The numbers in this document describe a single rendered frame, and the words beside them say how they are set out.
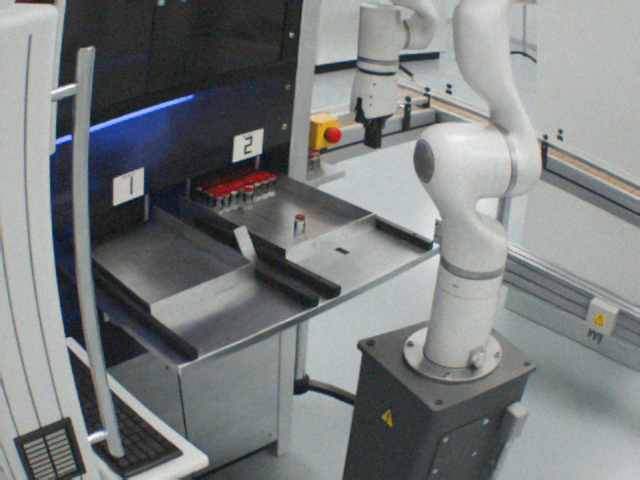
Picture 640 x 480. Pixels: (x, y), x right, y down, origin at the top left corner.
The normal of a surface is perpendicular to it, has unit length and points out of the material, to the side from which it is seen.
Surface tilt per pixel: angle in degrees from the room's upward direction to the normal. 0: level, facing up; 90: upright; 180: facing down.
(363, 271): 0
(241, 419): 90
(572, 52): 90
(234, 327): 0
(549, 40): 90
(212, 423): 90
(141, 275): 0
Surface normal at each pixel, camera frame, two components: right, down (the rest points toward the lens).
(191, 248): 0.07, -0.90
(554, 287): -0.68, 0.28
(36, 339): 0.73, 0.34
